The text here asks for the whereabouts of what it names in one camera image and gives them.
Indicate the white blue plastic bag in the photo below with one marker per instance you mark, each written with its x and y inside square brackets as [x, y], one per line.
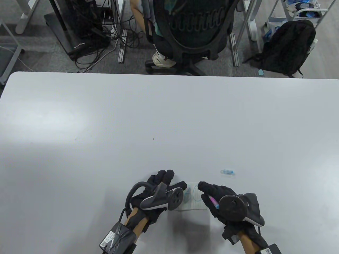
[268, 33]

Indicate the white lined letter paper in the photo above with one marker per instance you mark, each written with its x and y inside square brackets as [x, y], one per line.
[197, 198]

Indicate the person's left forearm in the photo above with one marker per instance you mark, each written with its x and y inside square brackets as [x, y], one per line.
[137, 223]

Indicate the pink blue permanent marker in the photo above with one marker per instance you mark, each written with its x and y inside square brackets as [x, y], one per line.
[213, 201]

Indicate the grey right hand tracker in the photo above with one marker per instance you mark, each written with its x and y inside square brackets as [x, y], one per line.
[233, 207]

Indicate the black mesh office chair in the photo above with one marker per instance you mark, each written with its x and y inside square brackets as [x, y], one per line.
[196, 31]

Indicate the black backpack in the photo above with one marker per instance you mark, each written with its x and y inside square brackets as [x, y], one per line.
[288, 47]

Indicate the grey metal frame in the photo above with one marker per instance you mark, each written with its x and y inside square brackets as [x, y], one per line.
[12, 53]

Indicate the white desk leg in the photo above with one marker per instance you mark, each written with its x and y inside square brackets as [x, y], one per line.
[253, 26]
[25, 18]

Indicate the person's right forearm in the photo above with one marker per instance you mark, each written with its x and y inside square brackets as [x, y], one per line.
[249, 243]

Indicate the translucent blue marker cap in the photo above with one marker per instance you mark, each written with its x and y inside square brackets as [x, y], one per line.
[227, 172]

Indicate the person's right hand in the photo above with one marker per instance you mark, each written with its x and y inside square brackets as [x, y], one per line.
[219, 191]

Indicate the blue paper scrap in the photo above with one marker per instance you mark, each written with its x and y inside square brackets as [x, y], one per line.
[261, 72]

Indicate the aluminium rail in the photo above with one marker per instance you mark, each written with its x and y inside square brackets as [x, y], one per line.
[122, 47]
[235, 50]

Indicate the person's left hand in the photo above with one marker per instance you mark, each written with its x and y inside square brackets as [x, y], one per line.
[163, 177]

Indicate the grey left hand tracker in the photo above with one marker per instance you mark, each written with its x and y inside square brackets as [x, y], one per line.
[156, 201]

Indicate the grey hand tracker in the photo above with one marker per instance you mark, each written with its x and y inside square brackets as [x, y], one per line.
[233, 207]
[156, 201]

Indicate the white cart with items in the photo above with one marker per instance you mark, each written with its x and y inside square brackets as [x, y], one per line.
[302, 10]

